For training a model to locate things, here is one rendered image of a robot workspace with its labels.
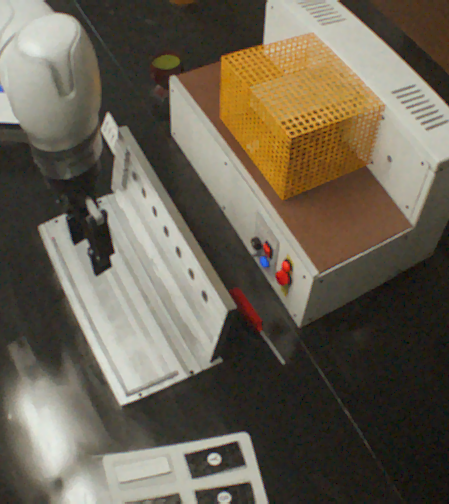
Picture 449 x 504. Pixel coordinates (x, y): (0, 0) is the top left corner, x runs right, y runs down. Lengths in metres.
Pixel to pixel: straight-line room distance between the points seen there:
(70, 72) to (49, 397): 0.74
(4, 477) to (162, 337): 0.44
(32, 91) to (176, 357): 0.70
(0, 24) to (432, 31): 1.54
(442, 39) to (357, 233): 1.02
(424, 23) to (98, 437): 1.55
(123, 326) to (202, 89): 0.50
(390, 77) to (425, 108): 0.09
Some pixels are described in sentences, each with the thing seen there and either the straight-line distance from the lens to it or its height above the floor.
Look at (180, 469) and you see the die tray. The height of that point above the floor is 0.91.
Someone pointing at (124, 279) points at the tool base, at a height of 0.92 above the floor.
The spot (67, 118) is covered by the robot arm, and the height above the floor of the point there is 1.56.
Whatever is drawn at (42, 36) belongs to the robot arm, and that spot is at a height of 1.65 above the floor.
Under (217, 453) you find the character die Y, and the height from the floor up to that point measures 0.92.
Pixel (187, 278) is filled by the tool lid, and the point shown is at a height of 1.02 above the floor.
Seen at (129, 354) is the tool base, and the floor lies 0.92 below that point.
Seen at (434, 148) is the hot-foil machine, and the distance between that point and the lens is 1.10.
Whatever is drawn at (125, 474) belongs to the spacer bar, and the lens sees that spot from 1.16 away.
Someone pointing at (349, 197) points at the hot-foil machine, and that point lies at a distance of 1.22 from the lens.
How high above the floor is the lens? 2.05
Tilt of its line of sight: 57 degrees down
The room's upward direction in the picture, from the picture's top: 2 degrees clockwise
